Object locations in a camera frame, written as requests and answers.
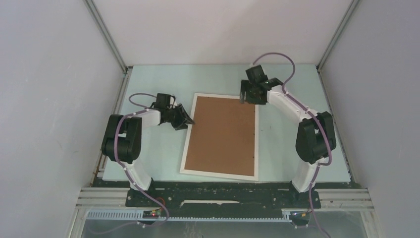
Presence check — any aluminium corner rail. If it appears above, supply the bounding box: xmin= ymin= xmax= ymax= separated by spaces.
xmin=316 ymin=0 xmax=362 ymax=72
xmin=83 ymin=0 xmax=128 ymax=73

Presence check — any aluminium corner rail left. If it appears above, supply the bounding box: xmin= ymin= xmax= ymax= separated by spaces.
xmin=83 ymin=0 xmax=128 ymax=73

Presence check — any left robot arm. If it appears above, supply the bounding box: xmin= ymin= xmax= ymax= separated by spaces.
xmin=101 ymin=93 xmax=195 ymax=207

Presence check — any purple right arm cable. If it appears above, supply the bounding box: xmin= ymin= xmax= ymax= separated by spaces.
xmin=253 ymin=52 xmax=333 ymax=238

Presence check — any white picture frame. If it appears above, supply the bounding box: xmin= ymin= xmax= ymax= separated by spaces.
xmin=179 ymin=92 xmax=260 ymax=182

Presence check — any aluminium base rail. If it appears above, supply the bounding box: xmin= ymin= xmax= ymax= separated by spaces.
xmin=69 ymin=182 xmax=384 ymax=238

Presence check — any brown backing board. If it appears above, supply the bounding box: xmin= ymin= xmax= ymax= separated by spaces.
xmin=184 ymin=96 xmax=256 ymax=177

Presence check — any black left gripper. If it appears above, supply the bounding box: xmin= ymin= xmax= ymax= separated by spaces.
xmin=166 ymin=104 xmax=195 ymax=131

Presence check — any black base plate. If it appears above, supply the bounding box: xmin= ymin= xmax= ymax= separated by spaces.
xmin=125 ymin=181 xmax=321 ymax=219

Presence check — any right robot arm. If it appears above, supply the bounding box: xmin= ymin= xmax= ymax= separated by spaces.
xmin=240 ymin=65 xmax=336 ymax=207

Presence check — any aluminium corner rail right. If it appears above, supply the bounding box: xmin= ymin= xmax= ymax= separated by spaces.
xmin=316 ymin=0 xmax=362 ymax=72

